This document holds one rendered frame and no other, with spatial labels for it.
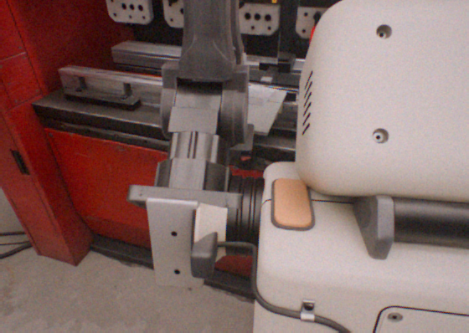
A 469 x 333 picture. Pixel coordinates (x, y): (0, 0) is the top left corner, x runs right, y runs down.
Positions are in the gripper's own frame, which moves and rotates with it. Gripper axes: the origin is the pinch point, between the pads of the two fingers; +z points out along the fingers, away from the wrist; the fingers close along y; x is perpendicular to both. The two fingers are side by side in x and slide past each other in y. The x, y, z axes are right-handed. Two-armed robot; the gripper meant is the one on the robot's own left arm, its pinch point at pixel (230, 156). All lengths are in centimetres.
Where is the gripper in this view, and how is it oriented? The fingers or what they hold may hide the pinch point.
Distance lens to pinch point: 75.0
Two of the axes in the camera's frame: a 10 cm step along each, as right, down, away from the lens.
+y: -9.9, -0.7, 1.0
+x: -1.0, 8.8, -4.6
